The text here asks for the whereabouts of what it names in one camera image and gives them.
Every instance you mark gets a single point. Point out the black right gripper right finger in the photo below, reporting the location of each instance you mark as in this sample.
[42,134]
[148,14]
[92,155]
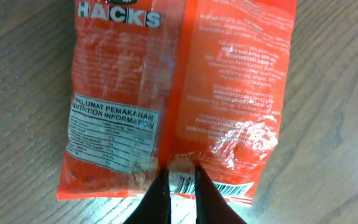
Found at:
[211,207]

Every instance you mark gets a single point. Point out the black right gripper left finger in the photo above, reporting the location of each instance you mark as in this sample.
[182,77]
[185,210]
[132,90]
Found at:
[155,207]

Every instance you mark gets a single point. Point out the red snack bag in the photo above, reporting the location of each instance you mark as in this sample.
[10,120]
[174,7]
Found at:
[173,84]

